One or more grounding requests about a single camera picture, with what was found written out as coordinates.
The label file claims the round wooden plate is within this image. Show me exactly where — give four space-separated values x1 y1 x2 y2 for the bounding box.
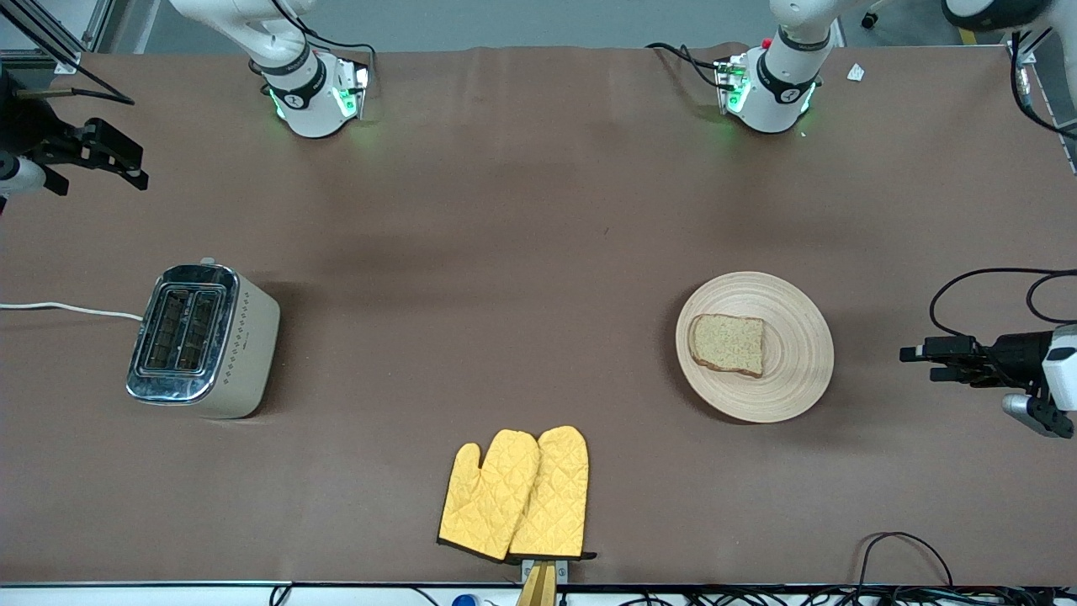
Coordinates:
675 271 836 424

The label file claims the brown toast slice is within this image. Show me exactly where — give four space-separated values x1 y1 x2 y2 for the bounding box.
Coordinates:
688 314 766 379

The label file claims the beige chrome toaster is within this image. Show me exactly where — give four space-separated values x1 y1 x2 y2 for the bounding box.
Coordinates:
126 257 281 420

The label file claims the yellow quilted oven mitt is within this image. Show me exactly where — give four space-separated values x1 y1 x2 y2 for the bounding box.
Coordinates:
507 425 598 562
438 429 541 563

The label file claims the silver aluminium frame profile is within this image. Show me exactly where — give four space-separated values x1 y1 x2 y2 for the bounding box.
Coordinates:
1006 34 1077 174
0 0 129 77

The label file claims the white toaster power cord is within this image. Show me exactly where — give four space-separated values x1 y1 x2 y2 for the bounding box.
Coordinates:
0 301 144 322

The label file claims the black looped cable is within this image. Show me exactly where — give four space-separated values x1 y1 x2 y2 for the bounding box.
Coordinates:
857 531 956 590

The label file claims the black right arm base cable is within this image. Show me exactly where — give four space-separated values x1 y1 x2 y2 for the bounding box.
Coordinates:
290 21 381 58

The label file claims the black arm base cable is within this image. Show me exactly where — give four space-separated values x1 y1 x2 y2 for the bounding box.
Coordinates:
290 21 381 58
646 41 726 90

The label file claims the tangle of black cables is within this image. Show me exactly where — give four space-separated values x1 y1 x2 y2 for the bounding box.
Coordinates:
623 586 1077 606

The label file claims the black left arm base cable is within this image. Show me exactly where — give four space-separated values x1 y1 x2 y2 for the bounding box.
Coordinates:
646 41 726 90

